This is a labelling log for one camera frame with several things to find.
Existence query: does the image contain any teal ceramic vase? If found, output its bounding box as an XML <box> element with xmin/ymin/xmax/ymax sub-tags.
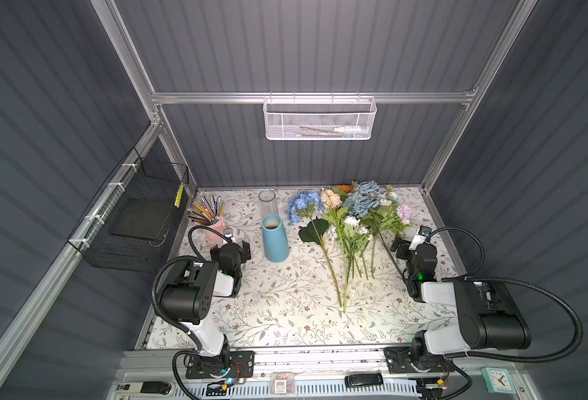
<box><xmin>261</xmin><ymin>214</ymin><xmax>289</xmax><ymax>263</ymax></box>

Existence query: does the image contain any purple white flower bunch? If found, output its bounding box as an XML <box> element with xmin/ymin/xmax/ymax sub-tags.
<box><xmin>369</xmin><ymin>183</ymin><xmax>412</xmax><ymax>278</ymax></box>

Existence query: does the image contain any white rose stem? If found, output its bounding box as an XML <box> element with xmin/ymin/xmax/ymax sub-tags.
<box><xmin>332</xmin><ymin>208</ymin><xmax>371</xmax><ymax>313</ymax></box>

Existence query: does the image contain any dusty blue rose bunch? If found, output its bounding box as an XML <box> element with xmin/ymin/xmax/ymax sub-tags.
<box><xmin>344</xmin><ymin>181</ymin><xmax>381</xmax><ymax>218</ymax></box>

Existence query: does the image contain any blue hydrangea flower stem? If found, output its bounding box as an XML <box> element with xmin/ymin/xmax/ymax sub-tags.
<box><xmin>286</xmin><ymin>191</ymin><xmax>343</xmax><ymax>307</ymax></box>

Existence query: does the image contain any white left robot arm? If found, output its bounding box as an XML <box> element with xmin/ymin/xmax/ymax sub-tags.
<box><xmin>151</xmin><ymin>241</ymin><xmax>255</xmax><ymax>383</ymax></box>

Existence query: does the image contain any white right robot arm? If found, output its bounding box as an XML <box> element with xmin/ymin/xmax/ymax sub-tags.
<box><xmin>386</xmin><ymin>236</ymin><xmax>532</xmax><ymax>373</ymax></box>

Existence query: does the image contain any clear ribbed glass vase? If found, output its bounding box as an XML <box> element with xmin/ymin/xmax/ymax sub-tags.
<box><xmin>258</xmin><ymin>189</ymin><xmax>279</xmax><ymax>219</ymax></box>

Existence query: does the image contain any pink pencil cup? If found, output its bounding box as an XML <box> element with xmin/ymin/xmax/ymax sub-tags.
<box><xmin>204</xmin><ymin>217</ymin><xmax>226</xmax><ymax>243</ymax></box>

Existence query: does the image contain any coloured pencils bundle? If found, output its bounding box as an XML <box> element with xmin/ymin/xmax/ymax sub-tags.
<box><xmin>187</xmin><ymin>195</ymin><xmax>225</xmax><ymax>227</ymax></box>

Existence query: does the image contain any floral patterned table mat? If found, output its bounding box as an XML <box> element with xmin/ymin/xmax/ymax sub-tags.
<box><xmin>207</xmin><ymin>190</ymin><xmax>457</xmax><ymax>348</ymax></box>

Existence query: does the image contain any peach flower stem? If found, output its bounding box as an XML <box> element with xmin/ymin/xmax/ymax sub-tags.
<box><xmin>321</xmin><ymin>188</ymin><xmax>343</xmax><ymax>221</ymax></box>

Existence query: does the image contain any black remote device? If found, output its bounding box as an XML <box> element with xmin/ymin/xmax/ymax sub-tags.
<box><xmin>345</xmin><ymin>373</ymin><xmax>384</xmax><ymax>388</ymax></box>

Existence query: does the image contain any clear small parts box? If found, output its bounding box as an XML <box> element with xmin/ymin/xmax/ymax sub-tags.
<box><xmin>270</xmin><ymin>372</ymin><xmax>296</xmax><ymax>395</ymax></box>

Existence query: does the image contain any teal small clock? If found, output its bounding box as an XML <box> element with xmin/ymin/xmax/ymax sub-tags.
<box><xmin>481</xmin><ymin>367</ymin><xmax>517</xmax><ymax>395</ymax></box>

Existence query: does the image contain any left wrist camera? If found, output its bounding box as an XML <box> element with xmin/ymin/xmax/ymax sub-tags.
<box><xmin>223</xmin><ymin>227</ymin><xmax>236</xmax><ymax>243</ymax></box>

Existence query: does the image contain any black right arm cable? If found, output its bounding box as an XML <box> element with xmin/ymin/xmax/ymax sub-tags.
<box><xmin>426</xmin><ymin>226</ymin><xmax>584</xmax><ymax>364</ymax></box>

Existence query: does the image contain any black wire wall basket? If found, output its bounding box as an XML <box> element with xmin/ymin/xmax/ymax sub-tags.
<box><xmin>68</xmin><ymin>152</ymin><xmax>190</xmax><ymax>273</ymax></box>

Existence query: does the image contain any white wire mesh basket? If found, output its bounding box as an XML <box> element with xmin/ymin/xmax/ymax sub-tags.
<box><xmin>262</xmin><ymin>95</ymin><xmax>377</xmax><ymax>141</ymax></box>

